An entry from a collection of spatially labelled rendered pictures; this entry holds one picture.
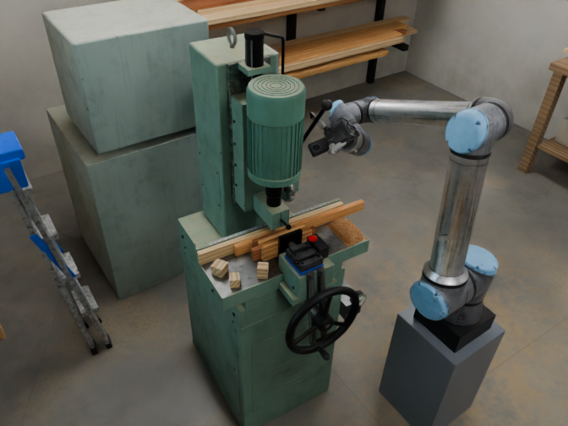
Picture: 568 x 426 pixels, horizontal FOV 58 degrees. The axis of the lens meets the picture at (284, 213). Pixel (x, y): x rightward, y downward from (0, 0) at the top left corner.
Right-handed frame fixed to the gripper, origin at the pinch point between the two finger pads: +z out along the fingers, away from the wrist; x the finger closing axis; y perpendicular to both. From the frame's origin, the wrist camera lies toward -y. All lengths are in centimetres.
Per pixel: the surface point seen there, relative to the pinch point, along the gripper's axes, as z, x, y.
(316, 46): -230, -147, -40
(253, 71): 14.9, -22.5, -4.4
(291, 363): -40, 62, -66
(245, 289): 4, 33, -45
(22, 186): 25, -37, -102
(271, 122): 18.9, -3.7, -4.9
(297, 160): 4.0, 5.2, -8.4
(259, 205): -6.8, 8.0, -32.6
